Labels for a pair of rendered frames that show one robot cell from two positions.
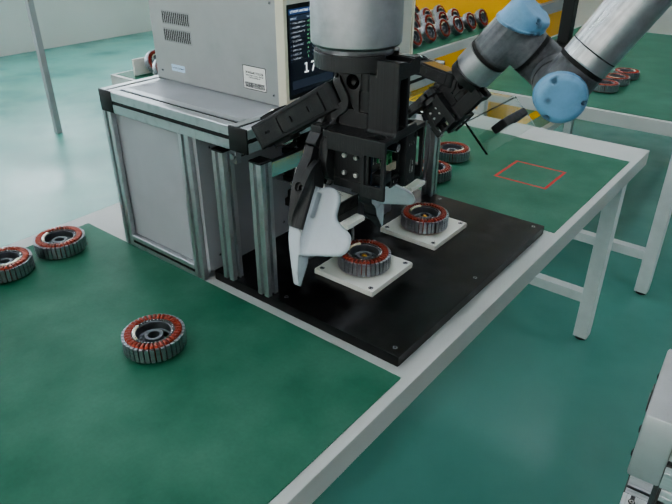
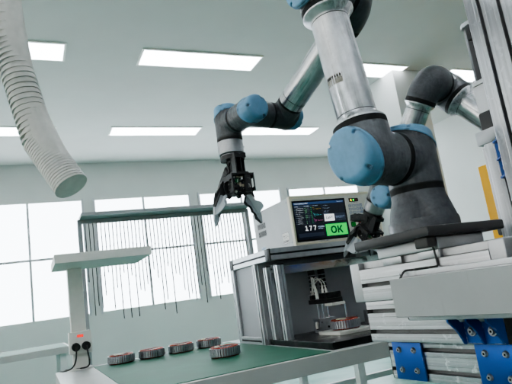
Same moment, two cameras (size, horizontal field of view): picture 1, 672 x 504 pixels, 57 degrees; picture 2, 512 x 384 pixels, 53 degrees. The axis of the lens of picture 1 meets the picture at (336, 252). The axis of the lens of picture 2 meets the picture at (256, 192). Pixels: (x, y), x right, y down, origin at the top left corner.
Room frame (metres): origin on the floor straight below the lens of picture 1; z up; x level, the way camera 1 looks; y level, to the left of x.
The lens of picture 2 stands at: (-0.73, -0.71, 0.96)
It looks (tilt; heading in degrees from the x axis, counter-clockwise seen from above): 11 degrees up; 27
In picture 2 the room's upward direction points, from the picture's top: 8 degrees counter-clockwise
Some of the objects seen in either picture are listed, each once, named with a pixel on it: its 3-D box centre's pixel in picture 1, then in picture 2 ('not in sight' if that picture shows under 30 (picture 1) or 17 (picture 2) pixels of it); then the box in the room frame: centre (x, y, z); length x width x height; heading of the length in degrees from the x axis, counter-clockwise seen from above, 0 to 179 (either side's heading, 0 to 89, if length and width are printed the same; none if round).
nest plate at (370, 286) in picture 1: (363, 267); (346, 330); (1.14, -0.06, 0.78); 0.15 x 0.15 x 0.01; 51
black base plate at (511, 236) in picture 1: (389, 250); (371, 329); (1.25, -0.12, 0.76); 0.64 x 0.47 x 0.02; 141
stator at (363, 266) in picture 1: (364, 257); (345, 323); (1.14, -0.06, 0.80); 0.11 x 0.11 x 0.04
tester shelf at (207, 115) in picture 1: (285, 83); (317, 252); (1.44, 0.12, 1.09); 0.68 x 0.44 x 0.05; 141
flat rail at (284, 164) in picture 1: (362, 130); (347, 261); (1.30, -0.06, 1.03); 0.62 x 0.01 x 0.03; 141
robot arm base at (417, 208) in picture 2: not in sight; (420, 209); (0.43, -0.52, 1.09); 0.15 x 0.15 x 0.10
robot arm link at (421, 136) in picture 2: not in sight; (408, 158); (0.42, -0.52, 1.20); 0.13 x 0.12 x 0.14; 154
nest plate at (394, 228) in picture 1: (423, 227); not in sight; (1.33, -0.21, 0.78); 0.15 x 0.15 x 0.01; 51
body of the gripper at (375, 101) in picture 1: (362, 120); (235, 175); (0.53, -0.02, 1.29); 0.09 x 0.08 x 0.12; 56
